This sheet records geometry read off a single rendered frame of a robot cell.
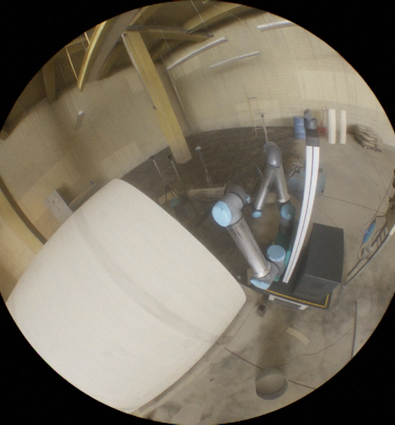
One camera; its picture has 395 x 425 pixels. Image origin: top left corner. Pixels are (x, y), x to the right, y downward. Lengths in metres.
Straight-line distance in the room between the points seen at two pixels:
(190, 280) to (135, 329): 0.33
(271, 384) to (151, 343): 1.39
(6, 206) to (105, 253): 4.67
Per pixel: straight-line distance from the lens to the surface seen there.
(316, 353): 2.13
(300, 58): 8.75
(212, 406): 2.22
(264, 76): 8.95
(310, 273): 1.30
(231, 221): 0.75
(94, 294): 0.72
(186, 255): 0.67
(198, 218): 1.59
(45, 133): 9.49
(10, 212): 5.18
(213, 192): 0.97
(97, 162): 9.18
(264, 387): 1.88
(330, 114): 6.46
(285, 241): 1.56
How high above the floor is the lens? 1.98
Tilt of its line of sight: 37 degrees down
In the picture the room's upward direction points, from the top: 24 degrees counter-clockwise
